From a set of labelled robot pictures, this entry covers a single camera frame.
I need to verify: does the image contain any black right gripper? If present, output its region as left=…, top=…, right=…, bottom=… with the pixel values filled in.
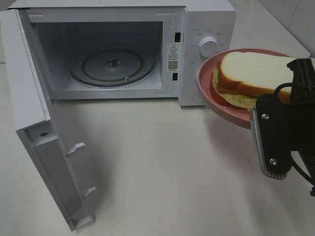
left=284, top=58, right=315, bottom=157

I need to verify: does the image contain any white bread sandwich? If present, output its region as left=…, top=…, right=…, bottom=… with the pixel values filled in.
left=211, top=52, right=295, bottom=110

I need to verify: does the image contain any pink round plate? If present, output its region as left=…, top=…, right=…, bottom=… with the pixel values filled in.
left=196, top=48, right=288, bottom=129

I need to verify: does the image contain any white power knob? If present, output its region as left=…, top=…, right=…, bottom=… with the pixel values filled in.
left=199, top=36, right=218, bottom=58

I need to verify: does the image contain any round white door button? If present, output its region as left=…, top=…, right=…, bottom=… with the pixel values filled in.
left=192, top=91, right=204, bottom=103

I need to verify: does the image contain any white microwave door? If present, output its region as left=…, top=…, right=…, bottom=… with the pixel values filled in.
left=0, top=9, right=93, bottom=231

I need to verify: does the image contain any white microwave oven body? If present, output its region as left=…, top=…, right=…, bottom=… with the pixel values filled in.
left=7, top=0, right=236, bottom=106

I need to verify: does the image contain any glass microwave turntable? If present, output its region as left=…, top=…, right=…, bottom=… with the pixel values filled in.
left=69, top=48, right=157, bottom=88

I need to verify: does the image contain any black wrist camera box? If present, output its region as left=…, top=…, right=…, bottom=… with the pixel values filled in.
left=250, top=94, right=292, bottom=180

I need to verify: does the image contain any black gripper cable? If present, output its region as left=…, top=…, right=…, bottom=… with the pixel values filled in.
left=273, top=82, right=315, bottom=196

